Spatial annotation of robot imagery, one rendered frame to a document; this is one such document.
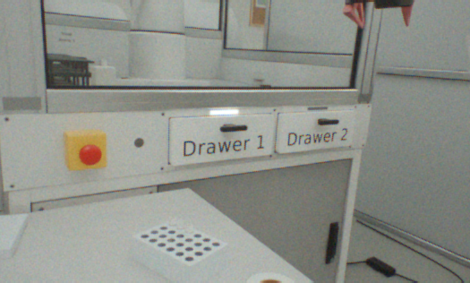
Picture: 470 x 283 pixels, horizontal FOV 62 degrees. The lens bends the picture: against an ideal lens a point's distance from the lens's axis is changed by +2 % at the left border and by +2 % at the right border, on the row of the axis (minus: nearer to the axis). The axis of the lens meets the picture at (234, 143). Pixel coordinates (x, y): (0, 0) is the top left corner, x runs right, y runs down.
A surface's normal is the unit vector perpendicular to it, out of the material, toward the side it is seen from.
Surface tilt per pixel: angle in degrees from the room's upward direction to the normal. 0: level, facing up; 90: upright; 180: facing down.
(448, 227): 90
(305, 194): 90
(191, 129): 90
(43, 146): 90
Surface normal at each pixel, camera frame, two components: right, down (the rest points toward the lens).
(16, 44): 0.53, 0.23
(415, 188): -0.81, 0.09
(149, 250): -0.62, 0.15
